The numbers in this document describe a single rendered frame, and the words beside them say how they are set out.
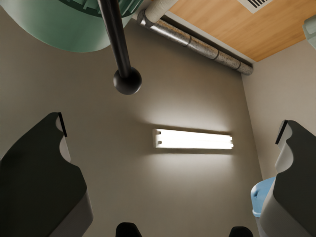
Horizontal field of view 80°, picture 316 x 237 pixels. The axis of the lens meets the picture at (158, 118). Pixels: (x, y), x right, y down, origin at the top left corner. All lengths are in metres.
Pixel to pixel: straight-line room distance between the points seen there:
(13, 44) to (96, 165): 1.02
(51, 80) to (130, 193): 1.07
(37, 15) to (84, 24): 0.05
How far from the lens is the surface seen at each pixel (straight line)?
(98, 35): 0.29
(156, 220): 1.85
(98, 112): 1.63
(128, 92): 0.23
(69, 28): 0.27
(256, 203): 0.40
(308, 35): 2.44
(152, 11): 2.09
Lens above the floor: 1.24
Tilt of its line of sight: 49 degrees up
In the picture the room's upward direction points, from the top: 113 degrees counter-clockwise
